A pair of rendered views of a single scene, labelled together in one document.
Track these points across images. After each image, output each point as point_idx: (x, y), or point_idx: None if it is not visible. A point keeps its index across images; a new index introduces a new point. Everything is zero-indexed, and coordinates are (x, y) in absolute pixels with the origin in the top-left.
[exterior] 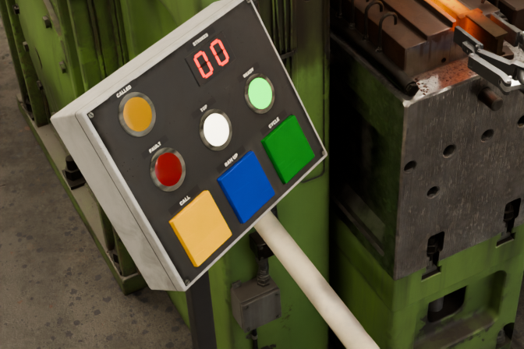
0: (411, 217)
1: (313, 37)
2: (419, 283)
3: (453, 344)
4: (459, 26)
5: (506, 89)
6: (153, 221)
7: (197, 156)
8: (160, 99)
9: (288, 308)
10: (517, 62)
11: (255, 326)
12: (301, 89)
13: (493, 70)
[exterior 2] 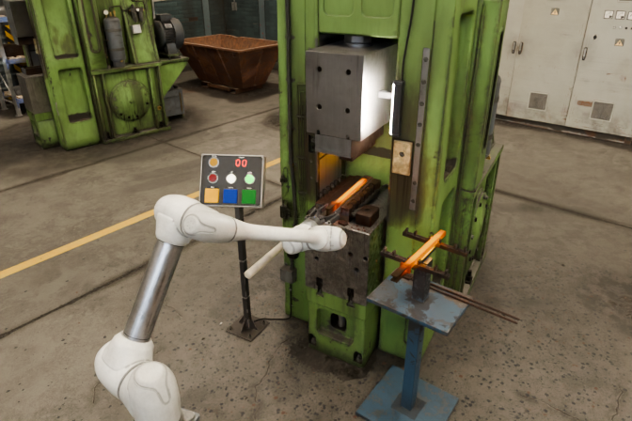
0: (308, 262)
1: (312, 192)
2: (315, 295)
3: (333, 339)
4: (327, 203)
5: (306, 218)
6: (201, 185)
7: (222, 180)
8: (221, 163)
9: (303, 288)
10: (316, 214)
11: (283, 280)
12: (308, 208)
13: (310, 212)
